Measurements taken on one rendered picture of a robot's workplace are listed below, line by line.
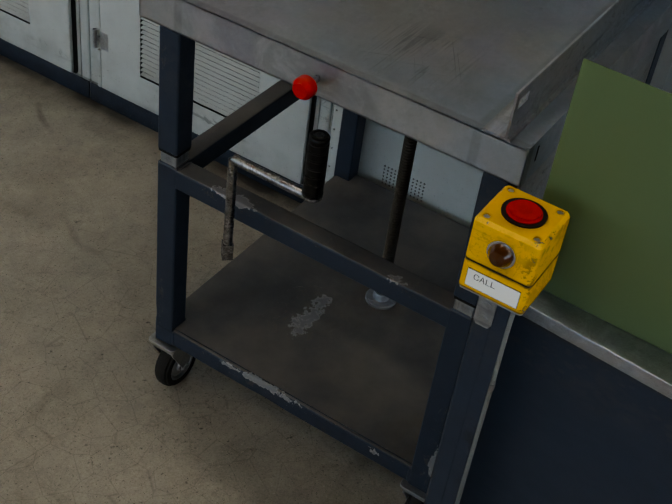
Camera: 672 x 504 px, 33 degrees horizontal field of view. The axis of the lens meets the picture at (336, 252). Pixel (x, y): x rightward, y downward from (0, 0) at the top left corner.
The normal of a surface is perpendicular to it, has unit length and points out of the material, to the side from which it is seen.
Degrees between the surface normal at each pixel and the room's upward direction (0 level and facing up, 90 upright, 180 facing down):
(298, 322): 0
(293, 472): 0
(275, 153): 90
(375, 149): 90
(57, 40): 89
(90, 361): 0
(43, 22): 92
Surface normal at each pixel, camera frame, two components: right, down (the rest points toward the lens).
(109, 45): -0.54, 0.50
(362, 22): 0.11, -0.76
